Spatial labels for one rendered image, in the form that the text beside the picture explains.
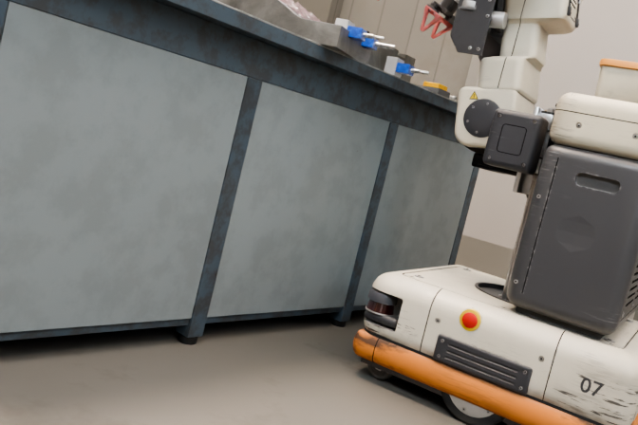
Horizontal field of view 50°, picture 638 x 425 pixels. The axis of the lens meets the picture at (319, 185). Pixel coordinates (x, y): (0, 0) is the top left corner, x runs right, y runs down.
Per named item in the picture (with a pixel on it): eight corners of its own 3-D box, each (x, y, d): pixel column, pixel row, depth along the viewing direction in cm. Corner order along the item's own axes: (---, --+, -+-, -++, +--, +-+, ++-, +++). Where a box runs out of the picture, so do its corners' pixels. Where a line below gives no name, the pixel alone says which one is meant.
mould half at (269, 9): (367, 66, 193) (377, 28, 193) (336, 46, 169) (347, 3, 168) (217, 37, 211) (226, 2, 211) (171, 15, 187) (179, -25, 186)
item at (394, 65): (429, 83, 199) (434, 65, 199) (422, 81, 195) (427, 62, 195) (389, 77, 206) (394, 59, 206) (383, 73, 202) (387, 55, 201)
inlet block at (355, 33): (384, 50, 176) (388, 30, 176) (378, 46, 171) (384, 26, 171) (337, 42, 181) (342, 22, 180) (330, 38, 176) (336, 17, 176)
